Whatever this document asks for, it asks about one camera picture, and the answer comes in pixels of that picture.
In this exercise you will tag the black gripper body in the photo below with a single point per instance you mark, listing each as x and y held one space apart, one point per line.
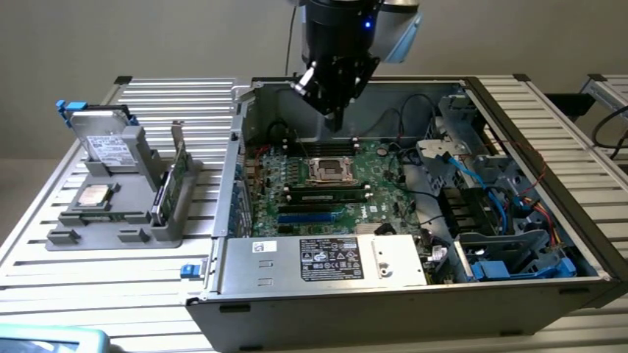
339 29

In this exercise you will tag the empty black RAM slots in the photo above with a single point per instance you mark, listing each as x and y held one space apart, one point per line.
322 146

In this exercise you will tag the installed RAM stick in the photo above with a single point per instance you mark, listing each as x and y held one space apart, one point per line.
326 194

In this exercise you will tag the CPU socket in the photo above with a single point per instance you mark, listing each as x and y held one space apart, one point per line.
330 170

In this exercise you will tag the metal drive cage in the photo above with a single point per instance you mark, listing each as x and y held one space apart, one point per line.
454 147

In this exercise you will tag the green motherboard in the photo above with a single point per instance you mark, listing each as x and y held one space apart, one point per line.
378 191

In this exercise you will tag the black expansion slot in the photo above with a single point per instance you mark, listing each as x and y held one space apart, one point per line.
310 209

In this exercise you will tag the green expansion card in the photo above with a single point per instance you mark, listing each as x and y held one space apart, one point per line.
181 162

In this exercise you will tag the blue expansion slot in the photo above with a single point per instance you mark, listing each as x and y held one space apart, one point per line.
310 217

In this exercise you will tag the silver chipset heatsink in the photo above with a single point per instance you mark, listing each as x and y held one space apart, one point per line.
369 229

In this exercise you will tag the black fan shroud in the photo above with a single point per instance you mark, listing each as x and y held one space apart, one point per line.
466 211

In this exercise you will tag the silver hard disk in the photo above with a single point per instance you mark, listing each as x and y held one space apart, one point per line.
106 141

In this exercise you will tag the grey power supply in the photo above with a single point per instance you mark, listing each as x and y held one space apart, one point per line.
319 264

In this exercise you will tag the blue disk carrier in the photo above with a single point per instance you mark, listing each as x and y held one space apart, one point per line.
74 106

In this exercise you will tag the silver CPU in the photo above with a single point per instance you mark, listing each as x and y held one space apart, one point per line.
98 195

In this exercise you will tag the grey parts rack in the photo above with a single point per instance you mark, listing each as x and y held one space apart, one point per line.
123 224

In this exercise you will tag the blue case latch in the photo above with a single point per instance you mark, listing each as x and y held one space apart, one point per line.
193 270

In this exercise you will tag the open grey PC case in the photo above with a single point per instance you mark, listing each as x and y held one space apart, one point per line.
373 316

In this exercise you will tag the teal device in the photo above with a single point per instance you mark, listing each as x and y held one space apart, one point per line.
50 340

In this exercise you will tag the blue disk bay bracket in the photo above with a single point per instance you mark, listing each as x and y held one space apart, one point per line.
495 270

